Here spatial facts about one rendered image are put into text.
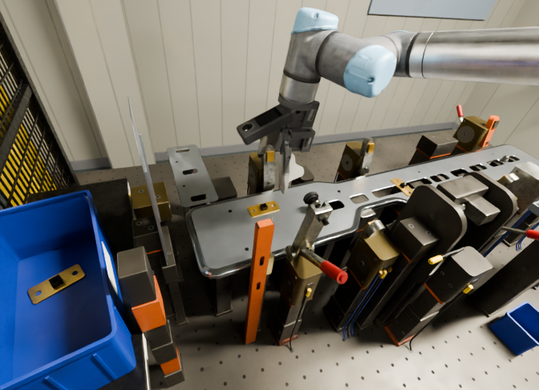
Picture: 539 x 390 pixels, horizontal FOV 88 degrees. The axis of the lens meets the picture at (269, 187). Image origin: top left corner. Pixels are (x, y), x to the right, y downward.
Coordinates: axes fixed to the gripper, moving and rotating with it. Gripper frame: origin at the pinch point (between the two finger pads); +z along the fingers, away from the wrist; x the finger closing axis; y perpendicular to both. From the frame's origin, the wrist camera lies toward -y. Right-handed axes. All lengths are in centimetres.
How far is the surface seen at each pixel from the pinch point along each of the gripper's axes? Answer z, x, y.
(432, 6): -39, 153, 214
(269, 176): 8.4, 9.6, 6.6
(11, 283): 12, -8, -51
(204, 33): 7, 169, 25
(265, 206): 10.5, -0.5, 1.4
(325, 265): -0.8, -27.4, -0.8
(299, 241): 0.8, -20.3, -1.8
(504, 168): 2, -9, 95
